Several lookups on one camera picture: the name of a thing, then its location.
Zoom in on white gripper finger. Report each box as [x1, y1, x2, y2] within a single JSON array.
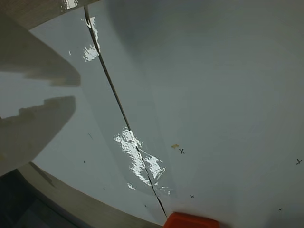
[[0, 95, 76, 178], [0, 11, 81, 87]]

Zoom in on orange cube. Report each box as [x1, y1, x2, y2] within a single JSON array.
[[163, 211, 220, 228]]

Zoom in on clear glossy tape strip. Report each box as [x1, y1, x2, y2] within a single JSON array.
[[113, 125, 173, 197], [82, 16, 102, 63]]

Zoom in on white paper sheet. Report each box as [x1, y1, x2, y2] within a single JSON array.
[[0, 4, 168, 226], [85, 0, 304, 228]]

